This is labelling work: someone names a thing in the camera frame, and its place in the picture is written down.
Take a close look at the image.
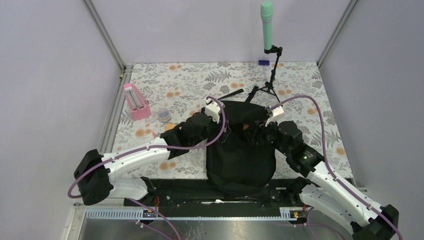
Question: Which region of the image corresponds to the small clear round container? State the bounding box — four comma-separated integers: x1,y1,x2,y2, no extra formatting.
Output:
157,108,171,123

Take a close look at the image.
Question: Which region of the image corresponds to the black student backpack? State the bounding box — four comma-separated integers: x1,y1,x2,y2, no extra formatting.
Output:
205,100,276,196

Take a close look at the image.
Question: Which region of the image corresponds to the orange spiral notebook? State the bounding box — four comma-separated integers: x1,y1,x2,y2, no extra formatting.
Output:
165,123,176,131

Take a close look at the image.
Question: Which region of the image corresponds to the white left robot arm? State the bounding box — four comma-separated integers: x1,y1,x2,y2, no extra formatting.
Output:
72,112,221,206

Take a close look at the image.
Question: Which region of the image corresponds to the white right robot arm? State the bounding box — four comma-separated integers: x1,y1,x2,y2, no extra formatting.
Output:
258,121,399,240

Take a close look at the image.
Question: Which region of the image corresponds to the black microphone tripod stand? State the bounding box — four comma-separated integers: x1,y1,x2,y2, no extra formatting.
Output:
251,44,283,103

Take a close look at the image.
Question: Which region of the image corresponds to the floral table mat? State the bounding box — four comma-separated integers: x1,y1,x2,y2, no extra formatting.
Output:
112,61,354,180

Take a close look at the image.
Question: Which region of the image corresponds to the small blue block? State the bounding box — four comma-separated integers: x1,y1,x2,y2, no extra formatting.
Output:
258,60,270,66

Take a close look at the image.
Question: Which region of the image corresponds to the mint green microphone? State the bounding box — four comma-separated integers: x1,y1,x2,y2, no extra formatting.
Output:
260,0,274,54

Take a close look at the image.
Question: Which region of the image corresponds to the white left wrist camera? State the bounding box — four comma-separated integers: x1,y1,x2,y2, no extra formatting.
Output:
204,98,225,124

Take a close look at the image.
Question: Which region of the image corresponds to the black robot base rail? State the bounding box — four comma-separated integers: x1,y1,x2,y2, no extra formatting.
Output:
123,177,310,218

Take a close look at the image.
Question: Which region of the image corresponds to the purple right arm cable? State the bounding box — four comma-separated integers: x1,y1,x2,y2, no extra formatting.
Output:
266,95,403,240

